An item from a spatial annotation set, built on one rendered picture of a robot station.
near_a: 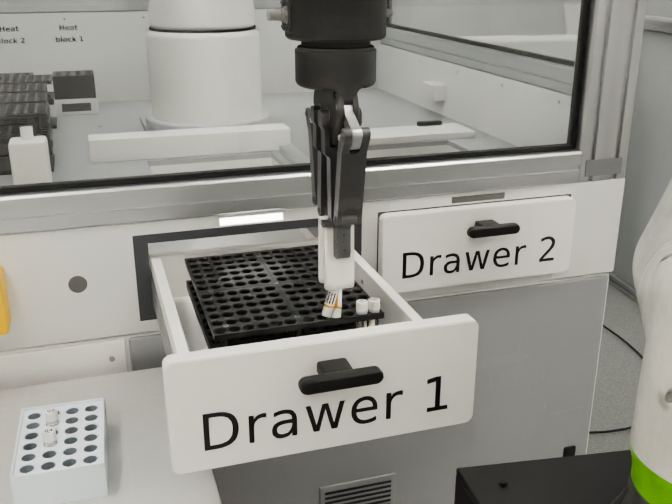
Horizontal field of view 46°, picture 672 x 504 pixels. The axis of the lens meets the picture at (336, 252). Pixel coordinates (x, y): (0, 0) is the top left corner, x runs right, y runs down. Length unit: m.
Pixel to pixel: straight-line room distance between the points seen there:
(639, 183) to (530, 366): 2.04
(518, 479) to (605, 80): 0.61
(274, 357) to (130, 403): 0.31
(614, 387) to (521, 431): 1.34
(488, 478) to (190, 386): 0.28
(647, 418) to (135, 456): 0.51
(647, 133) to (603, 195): 1.98
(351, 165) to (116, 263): 0.39
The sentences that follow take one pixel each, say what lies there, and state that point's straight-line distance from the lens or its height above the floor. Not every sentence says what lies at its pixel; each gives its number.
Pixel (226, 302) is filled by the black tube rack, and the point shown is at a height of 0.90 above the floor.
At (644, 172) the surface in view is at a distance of 3.21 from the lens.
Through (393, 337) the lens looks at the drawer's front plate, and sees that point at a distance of 0.72.
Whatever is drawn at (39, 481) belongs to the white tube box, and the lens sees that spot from 0.81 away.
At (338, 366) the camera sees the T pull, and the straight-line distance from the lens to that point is 0.70.
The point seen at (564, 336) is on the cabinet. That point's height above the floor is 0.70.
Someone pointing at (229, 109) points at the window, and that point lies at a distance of 0.98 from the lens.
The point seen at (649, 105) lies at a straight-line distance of 3.18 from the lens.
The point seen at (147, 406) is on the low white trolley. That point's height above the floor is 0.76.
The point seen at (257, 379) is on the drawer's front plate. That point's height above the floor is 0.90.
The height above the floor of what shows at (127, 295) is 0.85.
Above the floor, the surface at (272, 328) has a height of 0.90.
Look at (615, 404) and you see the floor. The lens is 2.55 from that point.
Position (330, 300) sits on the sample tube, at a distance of 0.81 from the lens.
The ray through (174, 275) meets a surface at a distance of 1.03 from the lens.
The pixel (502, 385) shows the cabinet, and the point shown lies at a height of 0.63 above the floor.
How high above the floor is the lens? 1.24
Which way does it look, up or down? 20 degrees down
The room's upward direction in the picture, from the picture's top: straight up
